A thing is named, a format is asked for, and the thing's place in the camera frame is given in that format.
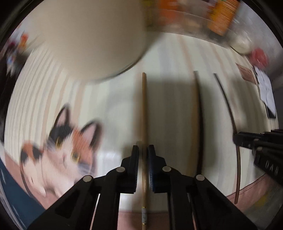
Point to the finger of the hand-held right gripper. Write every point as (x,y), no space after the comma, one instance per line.
(247,135)
(249,146)

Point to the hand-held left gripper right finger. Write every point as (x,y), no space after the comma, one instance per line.
(151,159)

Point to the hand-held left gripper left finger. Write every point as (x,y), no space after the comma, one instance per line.
(135,159)

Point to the dark wooden chopstick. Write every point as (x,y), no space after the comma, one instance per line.
(238,172)

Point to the light bamboo chopstick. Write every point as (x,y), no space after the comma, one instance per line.
(144,110)

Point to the white round bowl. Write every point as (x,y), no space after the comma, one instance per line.
(88,37)

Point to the white tissue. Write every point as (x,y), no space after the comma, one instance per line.
(265,86)

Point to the cat print tablecloth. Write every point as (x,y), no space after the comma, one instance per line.
(172,99)

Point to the red tomato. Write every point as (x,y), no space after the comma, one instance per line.
(259,57)

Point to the white powder bag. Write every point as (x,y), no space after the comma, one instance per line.
(241,44)

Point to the clear plastic organizer tray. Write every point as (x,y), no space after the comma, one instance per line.
(194,31)

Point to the dark sauce bottle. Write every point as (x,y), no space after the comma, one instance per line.
(222,16)

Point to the white and orange bag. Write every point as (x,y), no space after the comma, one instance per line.
(165,10)

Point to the colourful wall sticker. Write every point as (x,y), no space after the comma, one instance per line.
(21,42)

